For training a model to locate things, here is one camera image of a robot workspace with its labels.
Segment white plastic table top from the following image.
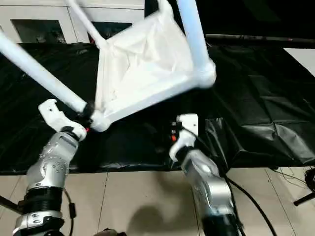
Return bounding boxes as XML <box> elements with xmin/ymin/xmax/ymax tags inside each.
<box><xmin>90</xmin><ymin>9</ymin><xmax>218</xmax><ymax>133</ymax></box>

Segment black work mat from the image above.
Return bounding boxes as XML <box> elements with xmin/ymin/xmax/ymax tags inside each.
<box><xmin>0</xmin><ymin>40</ymin><xmax>315</xmax><ymax>177</ymax></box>

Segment white glass-door cabinet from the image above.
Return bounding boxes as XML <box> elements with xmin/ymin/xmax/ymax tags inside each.
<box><xmin>0</xmin><ymin>0</ymin><xmax>147</xmax><ymax>46</ymax></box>

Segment black stand leg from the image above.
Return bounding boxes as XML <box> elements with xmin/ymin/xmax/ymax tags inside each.
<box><xmin>0</xmin><ymin>196</ymin><xmax>24</xmax><ymax>216</ymax></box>

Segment black backdrop cloth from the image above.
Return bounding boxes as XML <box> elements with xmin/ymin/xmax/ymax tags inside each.
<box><xmin>143</xmin><ymin>0</ymin><xmax>315</xmax><ymax>49</ymax></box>

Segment black tripod leg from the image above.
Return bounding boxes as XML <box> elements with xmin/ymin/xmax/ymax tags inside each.
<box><xmin>293</xmin><ymin>192</ymin><xmax>315</xmax><ymax>207</ymax></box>

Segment white board corner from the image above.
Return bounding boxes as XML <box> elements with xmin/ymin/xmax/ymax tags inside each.
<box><xmin>283</xmin><ymin>47</ymin><xmax>315</xmax><ymax>78</ymax></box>

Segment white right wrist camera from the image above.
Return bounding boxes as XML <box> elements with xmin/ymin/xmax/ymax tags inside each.
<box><xmin>168</xmin><ymin>114</ymin><xmax>200</xmax><ymax>162</ymax></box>

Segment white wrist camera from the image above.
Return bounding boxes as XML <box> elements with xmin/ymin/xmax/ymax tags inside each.
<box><xmin>37</xmin><ymin>98</ymin><xmax>89</xmax><ymax>142</ymax></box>
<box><xmin>168</xmin><ymin>114</ymin><xmax>200</xmax><ymax>162</ymax></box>

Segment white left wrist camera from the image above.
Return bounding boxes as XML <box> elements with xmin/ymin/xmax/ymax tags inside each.
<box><xmin>37</xmin><ymin>98</ymin><xmax>89</xmax><ymax>142</ymax></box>

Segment black floor cables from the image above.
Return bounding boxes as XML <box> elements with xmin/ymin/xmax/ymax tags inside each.
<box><xmin>268</xmin><ymin>166</ymin><xmax>315</xmax><ymax>191</ymax></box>

